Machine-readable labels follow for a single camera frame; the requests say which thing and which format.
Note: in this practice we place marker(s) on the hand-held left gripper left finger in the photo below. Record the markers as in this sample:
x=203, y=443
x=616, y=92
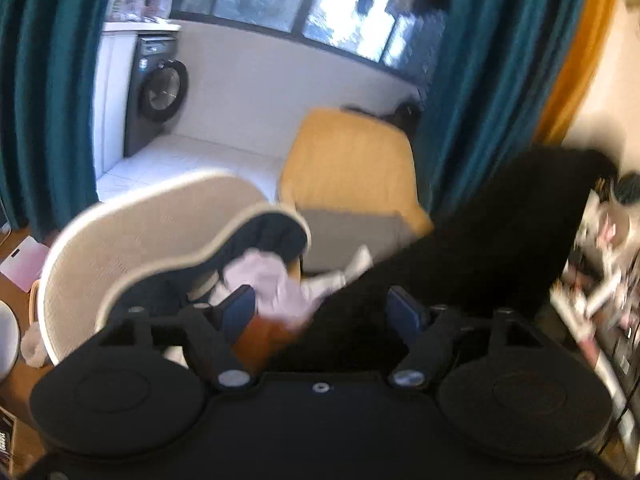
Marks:
x=239, y=310

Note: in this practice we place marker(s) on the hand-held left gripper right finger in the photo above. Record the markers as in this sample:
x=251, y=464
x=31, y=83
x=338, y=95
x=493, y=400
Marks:
x=402, y=312

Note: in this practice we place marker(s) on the lavender garment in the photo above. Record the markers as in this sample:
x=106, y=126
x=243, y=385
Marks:
x=270, y=285

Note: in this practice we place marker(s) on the black garment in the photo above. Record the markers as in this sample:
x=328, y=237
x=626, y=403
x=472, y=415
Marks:
x=475, y=240

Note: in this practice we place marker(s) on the orange garment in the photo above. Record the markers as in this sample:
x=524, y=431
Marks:
x=260, y=342

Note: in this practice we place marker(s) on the yellow cushioned chair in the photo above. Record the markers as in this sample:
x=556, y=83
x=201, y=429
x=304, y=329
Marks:
x=350, y=170

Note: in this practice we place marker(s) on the pile of desk clutter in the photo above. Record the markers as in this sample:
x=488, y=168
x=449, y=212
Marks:
x=600, y=270

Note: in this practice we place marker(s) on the crumpled white bag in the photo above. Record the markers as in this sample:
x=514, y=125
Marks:
x=32, y=347

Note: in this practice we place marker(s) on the pink notebook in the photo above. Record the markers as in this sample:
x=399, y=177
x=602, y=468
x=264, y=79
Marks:
x=22, y=262

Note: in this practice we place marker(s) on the white round plate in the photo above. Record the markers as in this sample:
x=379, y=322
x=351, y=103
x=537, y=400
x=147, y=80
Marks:
x=6, y=340

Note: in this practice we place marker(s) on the grey washing machine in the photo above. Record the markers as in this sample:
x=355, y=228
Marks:
x=155, y=90

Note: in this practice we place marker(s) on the teal curtain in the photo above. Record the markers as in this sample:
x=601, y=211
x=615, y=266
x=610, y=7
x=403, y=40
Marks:
x=45, y=85
x=490, y=85

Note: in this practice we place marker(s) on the dark printed box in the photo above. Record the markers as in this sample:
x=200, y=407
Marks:
x=7, y=440

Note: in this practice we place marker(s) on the orange curtain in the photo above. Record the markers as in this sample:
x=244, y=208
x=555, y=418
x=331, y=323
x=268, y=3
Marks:
x=575, y=60

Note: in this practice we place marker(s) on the black framed window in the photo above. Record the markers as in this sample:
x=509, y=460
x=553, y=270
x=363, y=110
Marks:
x=325, y=10

